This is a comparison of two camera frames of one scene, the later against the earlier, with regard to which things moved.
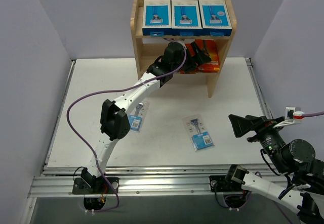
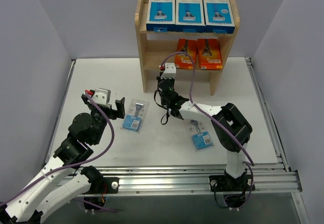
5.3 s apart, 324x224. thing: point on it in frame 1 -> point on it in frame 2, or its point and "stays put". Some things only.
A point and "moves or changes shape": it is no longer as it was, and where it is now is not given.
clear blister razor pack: [201, 139] stays put
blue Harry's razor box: [214, 18] moves or changes shape
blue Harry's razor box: [157, 17] moves or changes shape
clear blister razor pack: [137, 119] stays put
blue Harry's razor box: [186, 17] moves or changes shape
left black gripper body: [192, 60] -> [111, 111]
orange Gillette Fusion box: [209, 46] moves or changes shape
